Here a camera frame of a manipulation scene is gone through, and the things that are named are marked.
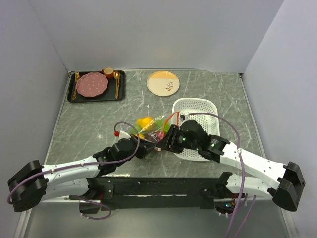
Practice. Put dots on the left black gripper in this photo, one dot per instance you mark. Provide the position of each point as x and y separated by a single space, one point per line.
145 148

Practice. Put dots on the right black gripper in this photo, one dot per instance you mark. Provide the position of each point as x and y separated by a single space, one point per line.
168 144

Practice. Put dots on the red toy fruit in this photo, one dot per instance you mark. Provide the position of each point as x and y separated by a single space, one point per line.
162 134

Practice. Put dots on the clear orange zip bag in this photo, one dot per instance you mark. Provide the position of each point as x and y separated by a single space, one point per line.
172 118

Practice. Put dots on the green toy leaf slice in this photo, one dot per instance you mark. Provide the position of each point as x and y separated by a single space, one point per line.
161 124

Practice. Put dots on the green toy vegetable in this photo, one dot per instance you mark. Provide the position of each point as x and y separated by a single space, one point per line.
137 127

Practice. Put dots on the yellow toy pear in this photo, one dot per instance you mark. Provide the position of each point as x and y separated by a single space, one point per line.
146 123

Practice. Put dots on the white perforated plastic basket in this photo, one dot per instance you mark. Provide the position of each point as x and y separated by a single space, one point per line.
210 124

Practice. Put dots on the dark maroon toy fruit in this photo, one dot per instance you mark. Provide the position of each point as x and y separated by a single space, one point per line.
154 137

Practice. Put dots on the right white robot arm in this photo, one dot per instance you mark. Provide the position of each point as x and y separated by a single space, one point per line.
283 182

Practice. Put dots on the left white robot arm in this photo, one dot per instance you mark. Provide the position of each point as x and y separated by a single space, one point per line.
35 182

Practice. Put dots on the cream orange round plate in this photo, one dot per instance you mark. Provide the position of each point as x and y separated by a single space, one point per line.
163 83

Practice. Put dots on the black serving tray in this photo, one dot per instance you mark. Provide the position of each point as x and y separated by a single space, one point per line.
108 95

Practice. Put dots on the gold spoon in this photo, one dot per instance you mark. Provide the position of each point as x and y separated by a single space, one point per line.
116 75

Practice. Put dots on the pink dotted plate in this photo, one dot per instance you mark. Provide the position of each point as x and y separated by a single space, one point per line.
92 85

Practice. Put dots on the orange cup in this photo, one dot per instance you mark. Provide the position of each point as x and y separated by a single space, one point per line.
108 72

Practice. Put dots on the gold fork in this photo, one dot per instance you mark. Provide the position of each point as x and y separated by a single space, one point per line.
77 77

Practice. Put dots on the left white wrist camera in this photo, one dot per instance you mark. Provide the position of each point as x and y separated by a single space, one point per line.
122 133

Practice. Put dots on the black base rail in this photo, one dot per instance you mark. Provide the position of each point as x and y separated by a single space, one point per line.
133 192

